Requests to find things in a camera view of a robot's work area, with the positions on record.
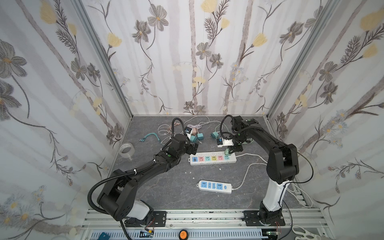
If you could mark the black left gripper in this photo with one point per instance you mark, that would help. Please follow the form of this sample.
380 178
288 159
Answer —
193 148

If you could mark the aluminium rail frame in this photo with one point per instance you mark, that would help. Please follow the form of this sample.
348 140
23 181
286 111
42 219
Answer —
231 224

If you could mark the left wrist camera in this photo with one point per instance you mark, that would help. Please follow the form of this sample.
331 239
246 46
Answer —
188 132

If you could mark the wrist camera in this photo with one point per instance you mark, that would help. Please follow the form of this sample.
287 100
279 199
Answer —
224 143
188 132

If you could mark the white six-outlet colourful power strip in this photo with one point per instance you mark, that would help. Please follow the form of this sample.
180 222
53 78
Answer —
212 158

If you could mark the pink charger plug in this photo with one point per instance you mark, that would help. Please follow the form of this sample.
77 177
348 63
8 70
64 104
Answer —
194 131

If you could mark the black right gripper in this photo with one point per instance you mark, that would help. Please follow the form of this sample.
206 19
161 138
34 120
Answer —
235 147

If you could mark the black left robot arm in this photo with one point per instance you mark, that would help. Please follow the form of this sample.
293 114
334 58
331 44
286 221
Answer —
116 195

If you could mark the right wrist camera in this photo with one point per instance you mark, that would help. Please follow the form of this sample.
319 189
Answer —
224 143

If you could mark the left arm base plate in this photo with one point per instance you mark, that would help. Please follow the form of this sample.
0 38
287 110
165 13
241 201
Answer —
153 219

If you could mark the white scissors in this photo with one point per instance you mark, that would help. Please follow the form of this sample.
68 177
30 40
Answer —
303 234

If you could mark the teal charger plug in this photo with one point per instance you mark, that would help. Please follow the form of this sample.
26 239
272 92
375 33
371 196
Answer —
200 136
215 135

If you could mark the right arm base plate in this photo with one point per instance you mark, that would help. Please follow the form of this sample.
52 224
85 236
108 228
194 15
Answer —
265 218

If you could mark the orange emergency button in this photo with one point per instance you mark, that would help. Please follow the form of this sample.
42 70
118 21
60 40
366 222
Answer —
183 235

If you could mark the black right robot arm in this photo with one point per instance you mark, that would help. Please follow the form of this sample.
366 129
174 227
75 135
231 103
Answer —
282 165

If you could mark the white power strip blue outlets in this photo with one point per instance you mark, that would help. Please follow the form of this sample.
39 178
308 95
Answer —
217 187

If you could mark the clear tape roll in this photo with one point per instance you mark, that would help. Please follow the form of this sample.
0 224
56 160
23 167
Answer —
127 150

